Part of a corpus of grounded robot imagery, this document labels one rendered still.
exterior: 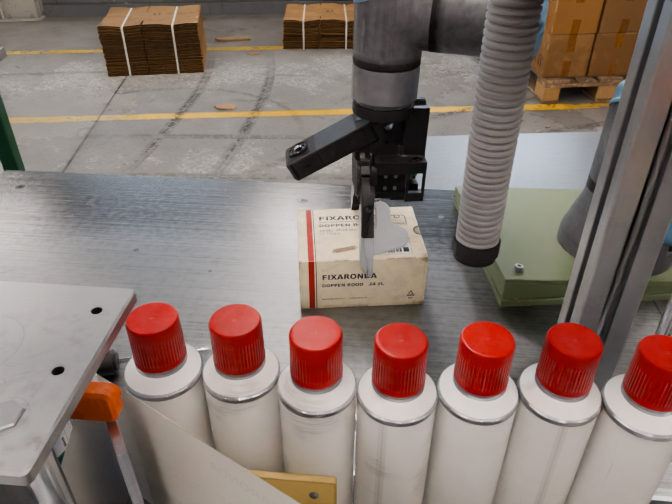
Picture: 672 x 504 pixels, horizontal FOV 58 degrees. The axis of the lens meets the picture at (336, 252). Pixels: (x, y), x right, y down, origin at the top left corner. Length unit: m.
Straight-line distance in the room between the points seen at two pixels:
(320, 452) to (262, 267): 0.48
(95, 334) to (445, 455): 0.24
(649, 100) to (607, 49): 3.54
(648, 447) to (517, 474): 0.09
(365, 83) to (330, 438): 0.40
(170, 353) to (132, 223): 0.62
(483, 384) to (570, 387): 0.05
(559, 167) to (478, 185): 0.78
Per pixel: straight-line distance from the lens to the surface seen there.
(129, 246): 0.94
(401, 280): 0.76
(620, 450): 0.43
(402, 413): 0.38
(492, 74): 0.39
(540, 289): 0.81
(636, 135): 0.46
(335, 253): 0.75
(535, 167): 1.17
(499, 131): 0.40
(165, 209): 1.02
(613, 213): 0.49
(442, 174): 1.11
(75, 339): 0.30
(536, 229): 0.92
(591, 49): 3.95
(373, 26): 0.65
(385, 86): 0.66
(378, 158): 0.71
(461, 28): 0.64
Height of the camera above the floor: 1.33
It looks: 35 degrees down
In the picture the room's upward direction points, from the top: straight up
